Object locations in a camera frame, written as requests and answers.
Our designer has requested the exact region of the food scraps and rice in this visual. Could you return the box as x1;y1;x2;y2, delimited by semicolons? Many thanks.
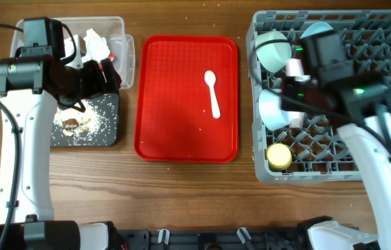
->
51;95;119;146

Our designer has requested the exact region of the white napkin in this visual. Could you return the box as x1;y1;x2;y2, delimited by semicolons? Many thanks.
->
64;28;111;69

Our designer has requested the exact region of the light blue bowl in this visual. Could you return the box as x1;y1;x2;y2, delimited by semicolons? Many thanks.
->
258;90;291;131

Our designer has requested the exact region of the red snack wrapper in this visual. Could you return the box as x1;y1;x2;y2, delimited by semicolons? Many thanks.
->
99;53;116;70

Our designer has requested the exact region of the green bowl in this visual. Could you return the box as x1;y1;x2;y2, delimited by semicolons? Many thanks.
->
255;31;292;73

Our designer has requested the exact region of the light blue plate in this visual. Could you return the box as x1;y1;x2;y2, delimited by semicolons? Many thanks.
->
300;22;333;39

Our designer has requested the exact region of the yellow cup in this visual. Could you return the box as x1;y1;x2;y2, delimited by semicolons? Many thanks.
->
266;143;292;172

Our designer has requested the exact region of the white plastic spoon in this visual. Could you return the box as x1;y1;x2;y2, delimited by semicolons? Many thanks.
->
204;70;221;119

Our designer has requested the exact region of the white plastic fork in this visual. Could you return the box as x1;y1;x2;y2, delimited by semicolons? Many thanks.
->
285;58;305;128

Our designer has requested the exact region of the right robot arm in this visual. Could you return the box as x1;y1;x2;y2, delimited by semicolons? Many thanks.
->
281;31;391;249

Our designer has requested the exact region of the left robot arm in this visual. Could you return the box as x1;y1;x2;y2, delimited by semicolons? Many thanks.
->
0;17;128;249

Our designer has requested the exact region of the clear plastic waste bin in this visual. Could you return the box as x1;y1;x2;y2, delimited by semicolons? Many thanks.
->
8;16;136;90

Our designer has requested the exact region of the grey dishwasher rack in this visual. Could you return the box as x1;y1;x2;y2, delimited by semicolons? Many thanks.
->
246;10;391;184

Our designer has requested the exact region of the black rectangular tray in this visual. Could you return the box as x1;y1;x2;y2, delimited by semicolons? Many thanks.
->
49;92;120;148

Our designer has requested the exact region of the red serving tray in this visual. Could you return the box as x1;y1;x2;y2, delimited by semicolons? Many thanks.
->
133;35;239;163

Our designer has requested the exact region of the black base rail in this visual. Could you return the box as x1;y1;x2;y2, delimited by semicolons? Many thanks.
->
118;227;308;250

